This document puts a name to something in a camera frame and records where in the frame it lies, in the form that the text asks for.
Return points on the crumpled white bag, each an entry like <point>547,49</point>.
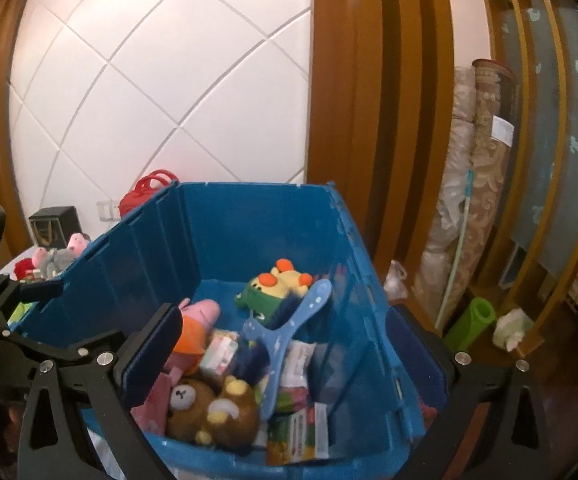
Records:
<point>511,327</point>

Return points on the white wall switch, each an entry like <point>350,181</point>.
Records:
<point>106,210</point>

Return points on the white snack packet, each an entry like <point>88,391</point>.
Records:
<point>294,365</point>

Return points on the pale patterned rolled carpet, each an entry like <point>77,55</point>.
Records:
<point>449,200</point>

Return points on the brown bear plush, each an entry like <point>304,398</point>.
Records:
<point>204,410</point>

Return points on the pink pig plush teal dress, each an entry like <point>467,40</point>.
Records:
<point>78,244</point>

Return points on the pink pig plush orange dress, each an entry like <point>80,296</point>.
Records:
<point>196,325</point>

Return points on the red plastic carry case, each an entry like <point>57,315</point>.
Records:
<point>139,195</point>

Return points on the wooden frosted glass partition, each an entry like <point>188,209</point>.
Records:
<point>544,135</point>

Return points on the pink pig plush red dress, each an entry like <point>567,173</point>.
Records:
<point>29,265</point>

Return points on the round desktop with blue-white cloth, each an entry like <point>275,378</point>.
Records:
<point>104,460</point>

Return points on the green red printed box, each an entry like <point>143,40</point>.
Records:
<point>296,435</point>

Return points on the blue speckled plastic brush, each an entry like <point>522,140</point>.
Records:
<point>279,345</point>

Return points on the brown patterned rolled carpet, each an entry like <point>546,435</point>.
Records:
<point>489,160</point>

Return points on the grey furry plush toy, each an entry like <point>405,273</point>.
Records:
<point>61,262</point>

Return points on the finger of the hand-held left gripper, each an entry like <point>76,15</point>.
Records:
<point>39,291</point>
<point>64,346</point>

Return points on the small white green carton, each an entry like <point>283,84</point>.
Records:
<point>219,352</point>

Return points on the pink packet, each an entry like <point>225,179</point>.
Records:
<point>151,405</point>

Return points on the yellow and green duck plush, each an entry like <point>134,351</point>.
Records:
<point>279,280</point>

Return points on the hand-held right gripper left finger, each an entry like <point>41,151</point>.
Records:
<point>153,360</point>

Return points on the blue plastic storage bin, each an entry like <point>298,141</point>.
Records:
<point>219,230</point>

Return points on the green rolled mat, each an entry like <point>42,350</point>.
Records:
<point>471,325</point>

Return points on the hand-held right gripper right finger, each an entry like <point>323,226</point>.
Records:
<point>411,355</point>

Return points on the white plastic bag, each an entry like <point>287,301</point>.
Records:
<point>394,280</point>

